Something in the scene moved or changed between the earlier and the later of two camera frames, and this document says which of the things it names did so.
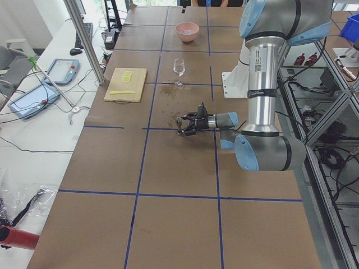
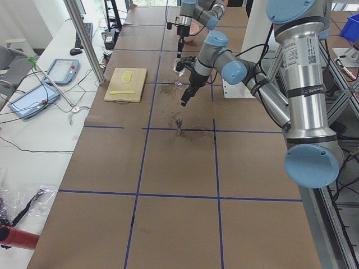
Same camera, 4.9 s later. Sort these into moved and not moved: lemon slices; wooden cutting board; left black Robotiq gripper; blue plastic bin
Moved: left black Robotiq gripper
Not moved: blue plastic bin; lemon slices; wooden cutting board
